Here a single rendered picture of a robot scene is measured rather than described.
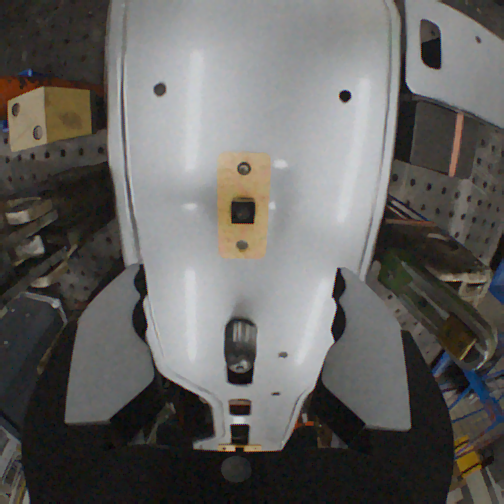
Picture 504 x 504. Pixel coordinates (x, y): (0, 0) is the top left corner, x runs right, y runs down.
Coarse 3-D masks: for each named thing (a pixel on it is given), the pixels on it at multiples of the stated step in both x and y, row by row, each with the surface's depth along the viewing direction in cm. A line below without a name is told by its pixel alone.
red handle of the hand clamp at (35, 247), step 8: (40, 232) 13; (24, 240) 13; (32, 240) 13; (40, 240) 13; (16, 248) 12; (24, 248) 13; (32, 248) 13; (40, 248) 13; (16, 256) 13; (24, 256) 13; (32, 256) 13; (40, 256) 14
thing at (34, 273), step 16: (16, 224) 12; (32, 224) 12; (0, 240) 10; (16, 240) 11; (0, 256) 11; (48, 256) 14; (64, 256) 16; (0, 272) 11; (16, 272) 12; (32, 272) 13; (0, 288) 11; (16, 288) 11; (0, 304) 10
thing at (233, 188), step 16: (224, 160) 17; (240, 160) 17; (256, 160) 17; (224, 176) 18; (240, 176) 18; (256, 176) 18; (224, 192) 19; (240, 192) 19; (256, 192) 19; (224, 208) 19; (256, 208) 19; (224, 224) 20; (240, 224) 20; (256, 224) 20; (224, 240) 20; (256, 240) 20; (224, 256) 21; (240, 256) 21; (256, 256) 21
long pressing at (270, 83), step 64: (128, 0) 11; (192, 0) 12; (256, 0) 12; (320, 0) 12; (384, 0) 11; (128, 64) 14; (192, 64) 14; (256, 64) 14; (320, 64) 14; (384, 64) 14; (128, 128) 16; (192, 128) 17; (256, 128) 17; (320, 128) 17; (384, 128) 16; (128, 192) 18; (192, 192) 19; (320, 192) 19; (384, 192) 19; (128, 256) 21; (192, 256) 21; (320, 256) 21; (192, 320) 25; (256, 320) 25; (320, 320) 25; (192, 384) 30; (256, 384) 30
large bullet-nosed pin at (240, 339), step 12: (228, 324) 25; (240, 324) 24; (252, 324) 25; (228, 336) 23; (240, 336) 23; (252, 336) 23; (228, 348) 22; (240, 348) 22; (252, 348) 22; (228, 360) 21; (240, 360) 21; (252, 360) 22; (240, 372) 22
